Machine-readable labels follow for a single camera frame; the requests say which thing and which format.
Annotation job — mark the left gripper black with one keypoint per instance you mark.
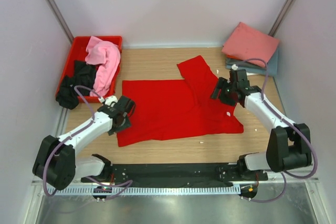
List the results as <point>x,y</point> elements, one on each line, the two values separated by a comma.
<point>116,129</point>

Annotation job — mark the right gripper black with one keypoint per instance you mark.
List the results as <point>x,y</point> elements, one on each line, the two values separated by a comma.
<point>222,83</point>

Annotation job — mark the red t-shirt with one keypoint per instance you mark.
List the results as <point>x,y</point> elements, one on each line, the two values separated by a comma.
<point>172,109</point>

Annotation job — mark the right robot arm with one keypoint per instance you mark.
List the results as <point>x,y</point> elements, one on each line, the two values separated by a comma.
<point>289,145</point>

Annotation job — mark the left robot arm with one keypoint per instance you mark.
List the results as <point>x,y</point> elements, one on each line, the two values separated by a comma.
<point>57,163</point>

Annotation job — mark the folded white cloth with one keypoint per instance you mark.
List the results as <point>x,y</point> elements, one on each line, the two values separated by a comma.
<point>251,74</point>

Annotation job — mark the folded dark grey t-shirt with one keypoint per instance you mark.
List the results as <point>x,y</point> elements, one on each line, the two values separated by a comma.
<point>231,61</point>

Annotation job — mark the folded grey-blue t-shirt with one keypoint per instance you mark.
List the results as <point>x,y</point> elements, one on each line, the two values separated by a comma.
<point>272,66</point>

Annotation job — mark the folded salmon t-shirt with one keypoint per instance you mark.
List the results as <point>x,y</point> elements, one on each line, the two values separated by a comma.
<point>246,43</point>

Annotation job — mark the black t-shirt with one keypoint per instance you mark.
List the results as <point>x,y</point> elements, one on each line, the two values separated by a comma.
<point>82,75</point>

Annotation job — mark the pink t-shirt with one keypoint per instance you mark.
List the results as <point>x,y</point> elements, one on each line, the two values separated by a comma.
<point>106,56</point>

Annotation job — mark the red plastic bin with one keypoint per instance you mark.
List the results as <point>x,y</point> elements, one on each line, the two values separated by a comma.
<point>78,52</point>

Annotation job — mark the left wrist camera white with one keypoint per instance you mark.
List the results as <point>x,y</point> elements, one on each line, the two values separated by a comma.
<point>108,100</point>

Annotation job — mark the white slotted cable duct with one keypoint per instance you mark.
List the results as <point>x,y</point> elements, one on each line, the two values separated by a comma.
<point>96,190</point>

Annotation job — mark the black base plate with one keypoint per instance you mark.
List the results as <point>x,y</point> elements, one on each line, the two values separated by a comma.
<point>197,175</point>

